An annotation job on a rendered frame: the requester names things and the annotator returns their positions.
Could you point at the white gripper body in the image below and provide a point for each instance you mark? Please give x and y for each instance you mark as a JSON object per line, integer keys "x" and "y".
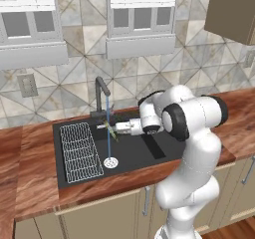
{"x": 123, "y": 127}

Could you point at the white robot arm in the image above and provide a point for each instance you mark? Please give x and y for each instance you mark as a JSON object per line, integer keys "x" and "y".
{"x": 196, "y": 143}

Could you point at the black sink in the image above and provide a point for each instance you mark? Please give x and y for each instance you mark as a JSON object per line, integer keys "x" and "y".
{"x": 132, "y": 156}

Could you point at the white round sink drain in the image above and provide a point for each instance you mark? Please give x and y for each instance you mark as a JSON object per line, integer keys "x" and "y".
{"x": 110, "y": 163}

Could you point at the blue water stream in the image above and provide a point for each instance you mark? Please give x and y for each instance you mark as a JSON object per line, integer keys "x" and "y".
{"x": 109, "y": 143}

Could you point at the dark grey tap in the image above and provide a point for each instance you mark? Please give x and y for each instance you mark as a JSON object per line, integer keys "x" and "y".
{"x": 99, "y": 97}

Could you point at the beige cupboard door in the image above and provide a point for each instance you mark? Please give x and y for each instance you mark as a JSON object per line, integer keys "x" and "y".
{"x": 156, "y": 221}
{"x": 103, "y": 218}
{"x": 224, "y": 196}
{"x": 36, "y": 228}
{"x": 244, "y": 199}

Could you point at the white window with blinds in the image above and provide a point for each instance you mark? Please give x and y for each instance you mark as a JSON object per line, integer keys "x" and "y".
{"x": 30, "y": 24}
{"x": 142, "y": 20}

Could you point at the grey wall socket plate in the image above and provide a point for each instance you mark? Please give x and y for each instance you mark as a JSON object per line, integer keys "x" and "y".
{"x": 27, "y": 85}
{"x": 249, "y": 58}

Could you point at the brown wall cupboard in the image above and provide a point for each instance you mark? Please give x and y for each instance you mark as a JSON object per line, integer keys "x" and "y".
{"x": 232, "y": 10}

